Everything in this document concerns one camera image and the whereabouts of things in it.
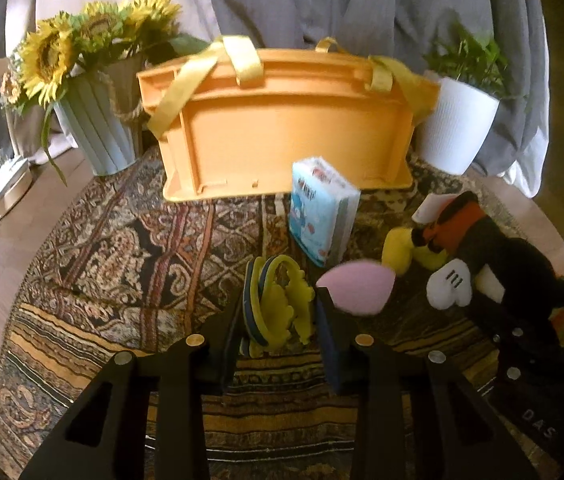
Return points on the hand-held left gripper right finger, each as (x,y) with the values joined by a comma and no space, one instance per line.
(333,360)

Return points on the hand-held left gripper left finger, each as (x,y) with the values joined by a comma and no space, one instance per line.
(233,345)

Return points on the yellow and blue foam toy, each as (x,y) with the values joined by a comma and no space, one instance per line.
(282,310)

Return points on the pink egg-shaped sponge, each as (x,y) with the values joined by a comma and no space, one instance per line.
(357,287)

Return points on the black mouse plush toy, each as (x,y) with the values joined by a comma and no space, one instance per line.
(507,265)

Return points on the orange plastic crate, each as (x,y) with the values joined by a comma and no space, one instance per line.
(287,135)

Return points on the patterned paisley rug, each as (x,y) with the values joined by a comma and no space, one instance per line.
(111,260)

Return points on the blue and white tissue pack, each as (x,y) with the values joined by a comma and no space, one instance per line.
(314,210)

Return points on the white ribbed plant pot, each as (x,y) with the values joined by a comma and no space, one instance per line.
(454,120)

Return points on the pale blue pleated vase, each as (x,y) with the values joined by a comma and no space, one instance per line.
(96,125)

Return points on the green leafy plant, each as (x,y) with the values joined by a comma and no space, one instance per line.
(467,55)

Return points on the stack of white boxes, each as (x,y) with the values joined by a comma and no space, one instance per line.
(6,185)

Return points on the sunflower bouquet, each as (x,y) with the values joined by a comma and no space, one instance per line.
(49,55)

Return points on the grey draped cloth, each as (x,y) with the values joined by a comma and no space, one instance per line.
(312,0)

